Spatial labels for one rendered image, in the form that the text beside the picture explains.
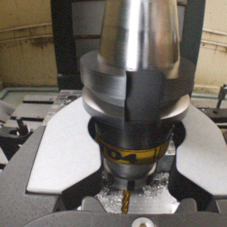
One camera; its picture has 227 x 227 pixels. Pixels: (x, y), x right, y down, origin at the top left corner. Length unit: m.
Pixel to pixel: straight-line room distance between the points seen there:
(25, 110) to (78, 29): 0.40
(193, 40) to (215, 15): 0.46
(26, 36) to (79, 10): 0.65
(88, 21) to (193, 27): 0.46
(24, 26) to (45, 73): 0.39
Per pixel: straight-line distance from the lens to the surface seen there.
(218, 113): 0.57
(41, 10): 1.30
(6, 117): 1.08
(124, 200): 0.18
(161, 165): 0.38
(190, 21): 0.87
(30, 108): 0.68
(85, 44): 0.83
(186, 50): 0.90
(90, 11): 0.80
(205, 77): 1.41
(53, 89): 1.40
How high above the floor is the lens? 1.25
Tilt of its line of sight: 36 degrees down
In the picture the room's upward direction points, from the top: straight up
